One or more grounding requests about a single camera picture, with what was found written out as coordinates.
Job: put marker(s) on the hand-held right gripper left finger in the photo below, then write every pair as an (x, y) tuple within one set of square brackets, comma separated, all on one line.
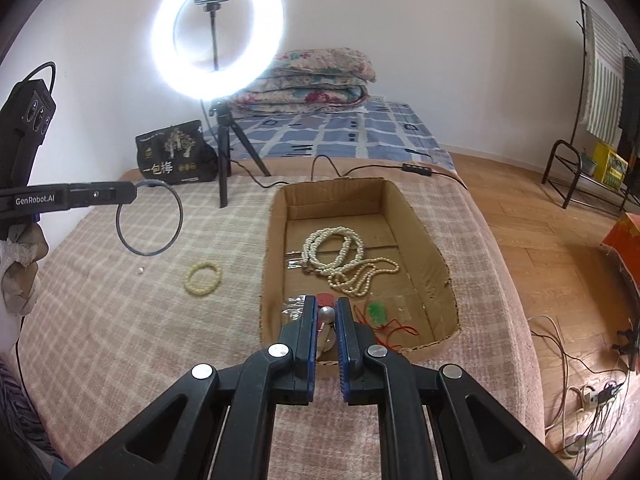
[(311, 360)]

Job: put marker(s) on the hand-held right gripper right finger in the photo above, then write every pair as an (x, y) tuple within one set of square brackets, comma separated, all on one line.
[(341, 355)]

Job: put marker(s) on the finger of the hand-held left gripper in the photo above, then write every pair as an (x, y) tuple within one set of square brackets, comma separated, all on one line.
[(100, 194)]

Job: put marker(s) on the small silver bead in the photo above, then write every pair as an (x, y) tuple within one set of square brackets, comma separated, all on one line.
[(327, 314)]

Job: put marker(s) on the thin dark bangle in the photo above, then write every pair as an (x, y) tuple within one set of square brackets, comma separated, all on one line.
[(181, 215)]

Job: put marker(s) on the cardboard box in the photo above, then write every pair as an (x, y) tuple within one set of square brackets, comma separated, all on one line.
[(400, 240)]

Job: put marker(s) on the person's left hand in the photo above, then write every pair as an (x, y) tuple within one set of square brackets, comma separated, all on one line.
[(25, 285)]

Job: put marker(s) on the clear plastic packet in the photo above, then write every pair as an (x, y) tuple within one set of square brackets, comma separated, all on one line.
[(292, 307)]

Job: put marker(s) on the black printed bag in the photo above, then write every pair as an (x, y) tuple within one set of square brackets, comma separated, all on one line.
[(170, 155)]

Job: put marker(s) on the shiny silver clip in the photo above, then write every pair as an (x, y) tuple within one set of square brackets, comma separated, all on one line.
[(295, 262)]

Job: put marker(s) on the black tripod stand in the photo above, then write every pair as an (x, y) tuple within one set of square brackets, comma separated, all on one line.
[(223, 160)]

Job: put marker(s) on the folded red floral quilt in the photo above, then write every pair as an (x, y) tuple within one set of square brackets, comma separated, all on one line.
[(300, 95)]

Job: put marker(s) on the blue plaid bedsheet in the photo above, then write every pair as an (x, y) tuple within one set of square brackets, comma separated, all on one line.
[(350, 130)]

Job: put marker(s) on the dark striped cloth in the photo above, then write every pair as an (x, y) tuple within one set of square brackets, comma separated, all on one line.
[(20, 410)]

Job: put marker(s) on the folded beige floral quilt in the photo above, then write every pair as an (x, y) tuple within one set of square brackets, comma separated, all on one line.
[(325, 62)]

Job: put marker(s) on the black clothes rack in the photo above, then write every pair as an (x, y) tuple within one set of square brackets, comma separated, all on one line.
[(572, 182)]

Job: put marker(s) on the black device on floor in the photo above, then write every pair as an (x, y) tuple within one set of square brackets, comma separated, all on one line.
[(631, 347)]

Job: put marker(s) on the small grey pot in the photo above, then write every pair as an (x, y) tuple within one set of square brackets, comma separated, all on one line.
[(588, 162)]

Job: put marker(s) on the yellow box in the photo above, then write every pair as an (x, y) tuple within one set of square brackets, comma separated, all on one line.
[(610, 167)]

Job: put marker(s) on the green striped towel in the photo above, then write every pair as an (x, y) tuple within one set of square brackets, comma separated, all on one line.
[(602, 85)]

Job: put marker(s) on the dark hanging clothes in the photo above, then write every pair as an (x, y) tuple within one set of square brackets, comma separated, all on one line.
[(631, 110)]

